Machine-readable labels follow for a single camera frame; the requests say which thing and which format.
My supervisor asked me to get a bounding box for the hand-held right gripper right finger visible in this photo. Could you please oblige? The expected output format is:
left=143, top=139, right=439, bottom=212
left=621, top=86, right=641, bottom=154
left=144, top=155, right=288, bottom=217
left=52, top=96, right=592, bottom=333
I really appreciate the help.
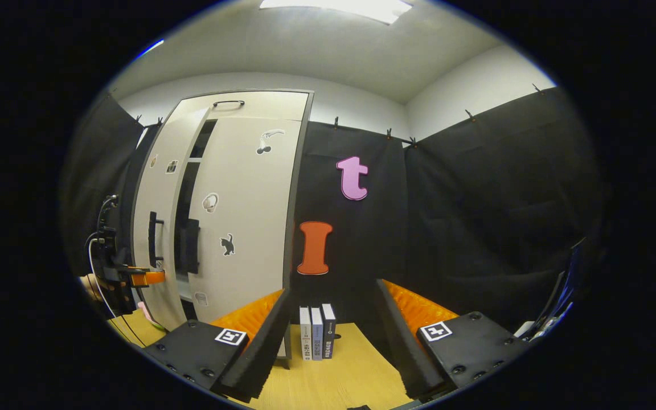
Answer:
left=375, top=278, right=534, bottom=399

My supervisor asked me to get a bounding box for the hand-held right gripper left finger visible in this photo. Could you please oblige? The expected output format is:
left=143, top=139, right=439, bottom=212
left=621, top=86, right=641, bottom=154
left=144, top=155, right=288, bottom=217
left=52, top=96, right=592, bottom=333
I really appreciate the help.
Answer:
left=145, top=288, right=293, bottom=402

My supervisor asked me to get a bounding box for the white cabinet door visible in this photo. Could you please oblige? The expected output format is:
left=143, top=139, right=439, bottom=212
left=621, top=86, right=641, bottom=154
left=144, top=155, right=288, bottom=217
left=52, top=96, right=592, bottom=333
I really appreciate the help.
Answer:
left=133, top=108, right=212, bottom=331
left=183, top=117, right=303, bottom=325

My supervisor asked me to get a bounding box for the white book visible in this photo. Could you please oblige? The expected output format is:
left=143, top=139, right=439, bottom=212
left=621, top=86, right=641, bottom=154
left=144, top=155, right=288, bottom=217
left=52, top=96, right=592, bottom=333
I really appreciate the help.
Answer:
left=299, top=306, right=313, bottom=361

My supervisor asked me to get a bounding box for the grey-blue book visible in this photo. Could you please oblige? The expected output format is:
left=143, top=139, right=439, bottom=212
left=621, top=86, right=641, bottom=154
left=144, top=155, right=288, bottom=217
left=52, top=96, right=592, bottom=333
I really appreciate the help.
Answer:
left=310, top=307, right=325, bottom=360

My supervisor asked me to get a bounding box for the white cabinet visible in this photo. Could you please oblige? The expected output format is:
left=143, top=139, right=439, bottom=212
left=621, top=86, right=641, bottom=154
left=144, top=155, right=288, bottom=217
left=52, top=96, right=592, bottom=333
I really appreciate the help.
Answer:
left=132, top=89, right=314, bottom=365

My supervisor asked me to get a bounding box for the white tray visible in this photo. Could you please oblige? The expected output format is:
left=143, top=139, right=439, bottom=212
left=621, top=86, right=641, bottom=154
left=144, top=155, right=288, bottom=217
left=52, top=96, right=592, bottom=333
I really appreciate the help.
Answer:
left=513, top=319, right=556, bottom=342

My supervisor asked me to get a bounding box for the black backdrop cloth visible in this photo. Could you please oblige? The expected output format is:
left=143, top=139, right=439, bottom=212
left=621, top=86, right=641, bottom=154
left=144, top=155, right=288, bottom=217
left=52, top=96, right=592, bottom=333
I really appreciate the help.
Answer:
left=60, top=85, right=605, bottom=342

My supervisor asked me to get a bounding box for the white cabinet drawer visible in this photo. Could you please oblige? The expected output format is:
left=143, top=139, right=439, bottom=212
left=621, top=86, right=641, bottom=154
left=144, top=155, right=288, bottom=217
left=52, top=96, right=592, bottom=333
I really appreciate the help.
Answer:
left=183, top=91, right=310, bottom=121

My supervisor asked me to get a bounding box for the long ceiling light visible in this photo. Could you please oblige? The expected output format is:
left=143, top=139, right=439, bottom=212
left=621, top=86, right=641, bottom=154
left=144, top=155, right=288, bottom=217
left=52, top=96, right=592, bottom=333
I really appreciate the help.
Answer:
left=259, top=0, right=414, bottom=25

